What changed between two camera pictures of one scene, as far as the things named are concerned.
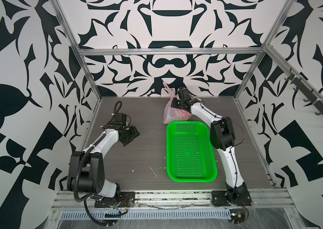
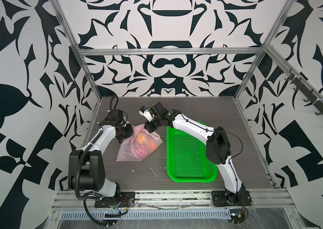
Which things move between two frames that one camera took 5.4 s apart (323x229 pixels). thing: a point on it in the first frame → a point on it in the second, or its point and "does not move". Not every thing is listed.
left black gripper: (134, 133) does not move
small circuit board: (237, 215) does not move
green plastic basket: (190, 155) does not move
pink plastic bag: (171, 114) → (141, 144)
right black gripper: (173, 102) → (148, 127)
